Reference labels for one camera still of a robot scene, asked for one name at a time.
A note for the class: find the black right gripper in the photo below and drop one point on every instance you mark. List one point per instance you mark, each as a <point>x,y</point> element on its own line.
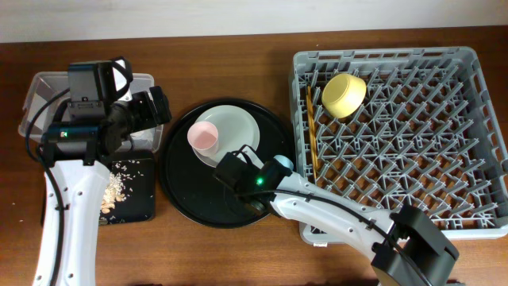
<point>227,171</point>

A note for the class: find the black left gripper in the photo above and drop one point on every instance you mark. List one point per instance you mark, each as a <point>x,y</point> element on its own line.
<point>144,101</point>

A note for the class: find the blue plastic cup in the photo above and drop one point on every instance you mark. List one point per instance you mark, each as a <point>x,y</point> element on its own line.
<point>284,161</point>

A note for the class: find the food scraps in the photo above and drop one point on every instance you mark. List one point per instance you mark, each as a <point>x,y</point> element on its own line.
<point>123,176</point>

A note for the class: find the grey round plate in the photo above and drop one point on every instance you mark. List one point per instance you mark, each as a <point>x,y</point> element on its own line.
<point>236,127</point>

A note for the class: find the pink plastic cup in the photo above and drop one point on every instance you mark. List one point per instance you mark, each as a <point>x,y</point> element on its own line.
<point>203,138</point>

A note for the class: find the yellow bowl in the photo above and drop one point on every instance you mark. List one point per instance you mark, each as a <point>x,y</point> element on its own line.
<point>343,95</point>

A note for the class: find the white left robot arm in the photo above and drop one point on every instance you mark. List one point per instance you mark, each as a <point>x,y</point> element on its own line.
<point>67,252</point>

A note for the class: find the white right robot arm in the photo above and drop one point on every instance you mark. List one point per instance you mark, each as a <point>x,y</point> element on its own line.
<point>404,247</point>

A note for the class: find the grey dishwasher rack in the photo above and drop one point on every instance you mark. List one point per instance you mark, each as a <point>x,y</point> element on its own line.
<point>425,134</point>

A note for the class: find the round black tray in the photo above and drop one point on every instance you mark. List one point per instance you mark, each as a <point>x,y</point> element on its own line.
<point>189,183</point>

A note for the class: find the clear plastic bin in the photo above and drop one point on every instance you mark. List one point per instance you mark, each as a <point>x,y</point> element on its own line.
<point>46,84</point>

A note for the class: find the black rectangular tray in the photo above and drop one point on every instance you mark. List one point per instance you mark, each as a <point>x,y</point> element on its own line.
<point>139,194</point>

